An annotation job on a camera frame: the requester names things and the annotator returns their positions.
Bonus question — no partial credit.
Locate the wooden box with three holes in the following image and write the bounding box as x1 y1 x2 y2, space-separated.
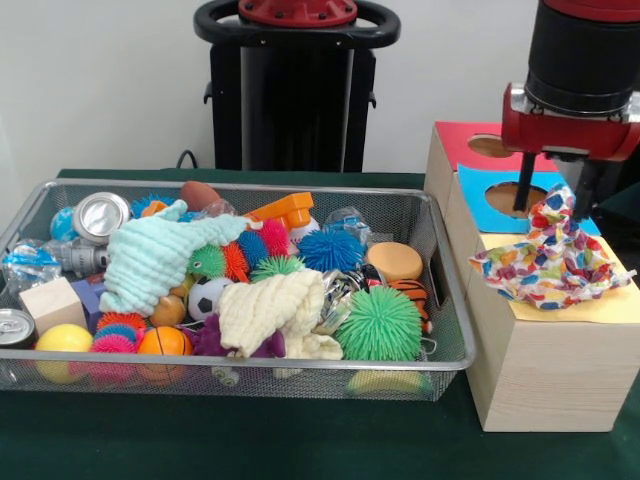
423 121 640 433

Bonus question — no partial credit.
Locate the cream yellow cloth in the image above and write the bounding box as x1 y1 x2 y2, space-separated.
217 268 342 361

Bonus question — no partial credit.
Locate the blue spiky ball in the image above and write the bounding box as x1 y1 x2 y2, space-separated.
296 228 366 274

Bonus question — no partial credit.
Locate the small soccer ball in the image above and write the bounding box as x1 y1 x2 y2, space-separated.
186 277 233 323

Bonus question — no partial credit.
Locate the silver drink can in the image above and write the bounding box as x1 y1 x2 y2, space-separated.
72 192 131 245

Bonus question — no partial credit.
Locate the green spiky ball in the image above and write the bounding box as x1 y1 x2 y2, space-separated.
335 286 424 363

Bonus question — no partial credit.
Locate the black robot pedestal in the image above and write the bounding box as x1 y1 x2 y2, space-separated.
194 0 402 171

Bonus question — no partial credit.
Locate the polka-dot cloth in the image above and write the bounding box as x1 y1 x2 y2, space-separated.
469 184 638 312

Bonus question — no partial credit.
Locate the pink spiky ball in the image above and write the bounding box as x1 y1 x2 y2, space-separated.
90 322 139 355

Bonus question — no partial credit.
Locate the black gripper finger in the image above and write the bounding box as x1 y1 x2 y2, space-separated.
513 150 536 213
572 155 613 227

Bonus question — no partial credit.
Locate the orange plastic toy brick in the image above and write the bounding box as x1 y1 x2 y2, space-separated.
245 191 315 233

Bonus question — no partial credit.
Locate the mint green cloth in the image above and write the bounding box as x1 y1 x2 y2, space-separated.
98 200 251 317

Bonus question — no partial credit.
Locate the small orange basketball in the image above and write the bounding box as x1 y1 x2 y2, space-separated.
136 326 192 383

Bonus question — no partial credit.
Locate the clear mesh bin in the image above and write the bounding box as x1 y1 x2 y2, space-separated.
0 178 476 403

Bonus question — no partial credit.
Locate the black upright panel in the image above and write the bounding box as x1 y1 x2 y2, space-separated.
595 150 640 216

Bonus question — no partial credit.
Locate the tan round wooden block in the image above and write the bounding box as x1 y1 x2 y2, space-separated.
365 242 423 284

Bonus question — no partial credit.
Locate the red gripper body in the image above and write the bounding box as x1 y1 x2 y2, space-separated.
501 83 640 163

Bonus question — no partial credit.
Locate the dark green tablecloth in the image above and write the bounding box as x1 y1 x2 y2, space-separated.
0 168 640 480

